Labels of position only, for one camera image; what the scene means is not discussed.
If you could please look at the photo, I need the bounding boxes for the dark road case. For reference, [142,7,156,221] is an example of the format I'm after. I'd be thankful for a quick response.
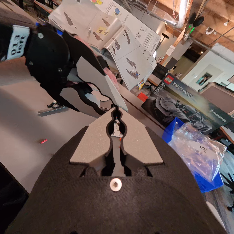
[199,82,234,117]

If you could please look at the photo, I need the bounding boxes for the orange box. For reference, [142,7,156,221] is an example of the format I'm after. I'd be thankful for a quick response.
[137,91,149,102]

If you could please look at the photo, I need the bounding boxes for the dark lego set box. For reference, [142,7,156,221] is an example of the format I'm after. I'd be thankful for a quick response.
[141,73,234,136]

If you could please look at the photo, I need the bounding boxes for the blue plastic bin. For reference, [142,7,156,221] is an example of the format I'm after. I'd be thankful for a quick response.
[161,117,224,193]

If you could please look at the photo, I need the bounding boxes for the lego sticker sheet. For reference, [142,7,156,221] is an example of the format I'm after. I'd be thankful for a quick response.
[113,117,124,138]

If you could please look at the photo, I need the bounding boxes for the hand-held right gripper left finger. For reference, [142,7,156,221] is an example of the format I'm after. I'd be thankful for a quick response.
[69,107,117,172]

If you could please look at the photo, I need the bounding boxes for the lego instruction booklet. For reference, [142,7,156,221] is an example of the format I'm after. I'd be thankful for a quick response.
[48,0,161,91]

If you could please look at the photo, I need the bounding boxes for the silver ventilation duct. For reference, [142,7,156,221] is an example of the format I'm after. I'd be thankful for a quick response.
[146,0,193,28]

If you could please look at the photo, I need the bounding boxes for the black ceiling speaker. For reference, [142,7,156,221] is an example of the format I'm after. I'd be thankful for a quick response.
[189,13,205,28]

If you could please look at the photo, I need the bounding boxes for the clear plastic bag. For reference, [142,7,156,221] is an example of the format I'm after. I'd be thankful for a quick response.
[168,121,227,182]

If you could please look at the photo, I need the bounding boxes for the black floor lamp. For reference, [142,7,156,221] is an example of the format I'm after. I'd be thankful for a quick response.
[162,33,170,48]

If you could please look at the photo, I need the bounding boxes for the person's left hand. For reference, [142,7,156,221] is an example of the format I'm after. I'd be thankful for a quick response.
[74,34,120,90]

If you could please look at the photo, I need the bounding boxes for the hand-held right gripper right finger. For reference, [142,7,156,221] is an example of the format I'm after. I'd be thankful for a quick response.
[117,107,164,170]

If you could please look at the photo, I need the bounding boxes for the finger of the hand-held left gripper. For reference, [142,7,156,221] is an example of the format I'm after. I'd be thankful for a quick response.
[68,56,129,112]
[60,86,106,118]

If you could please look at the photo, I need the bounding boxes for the grey lego wing blue pins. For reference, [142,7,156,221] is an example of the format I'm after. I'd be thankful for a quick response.
[37,100,70,114]

